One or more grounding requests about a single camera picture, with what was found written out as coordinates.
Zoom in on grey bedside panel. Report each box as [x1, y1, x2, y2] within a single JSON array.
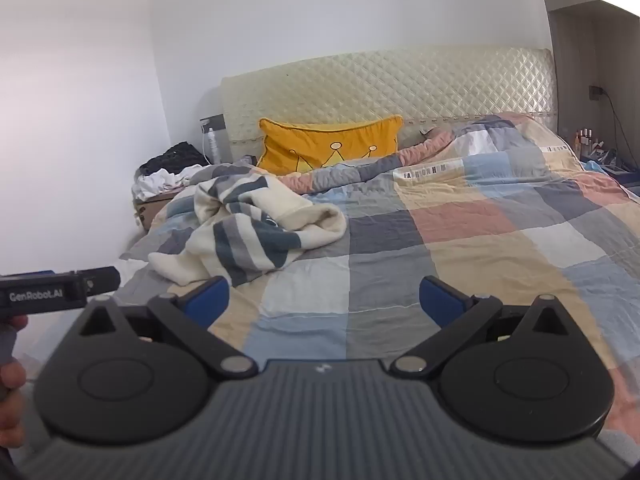
[[199, 113, 232, 165]]

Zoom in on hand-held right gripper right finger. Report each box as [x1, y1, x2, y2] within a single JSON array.
[[390, 275, 571, 381]]

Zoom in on white garment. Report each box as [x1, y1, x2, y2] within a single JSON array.
[[132, 164, 207, 202]]

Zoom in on group of small bottles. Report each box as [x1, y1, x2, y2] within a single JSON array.
[[573, 126, 603, 159]]

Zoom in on cream striped knit sweater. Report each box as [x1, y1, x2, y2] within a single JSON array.
[[147, 176, 347, 289]]

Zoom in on person's left hand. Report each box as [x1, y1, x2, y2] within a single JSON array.
[[0, 316, 29, 449]]

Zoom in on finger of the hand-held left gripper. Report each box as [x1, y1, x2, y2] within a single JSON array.
[[75, 266, 122, 295]]

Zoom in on cardboard box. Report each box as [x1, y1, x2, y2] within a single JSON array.
[[132, 189, 182, 234]]

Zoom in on black cable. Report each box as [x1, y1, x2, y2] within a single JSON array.
[[602, 90, 633, 162]]

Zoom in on patchwork quilt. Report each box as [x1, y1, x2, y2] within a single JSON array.
[[119, 111, 640, 443]]

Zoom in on cream quilted headboard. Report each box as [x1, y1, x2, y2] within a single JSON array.
[[220, 47, 559, 165]]

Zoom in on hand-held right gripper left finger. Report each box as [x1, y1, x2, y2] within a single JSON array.
[[77, 276, 258, 381]]

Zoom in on yellow crown print pillow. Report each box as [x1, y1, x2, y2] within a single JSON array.
[[256, 115, 404, 175]]

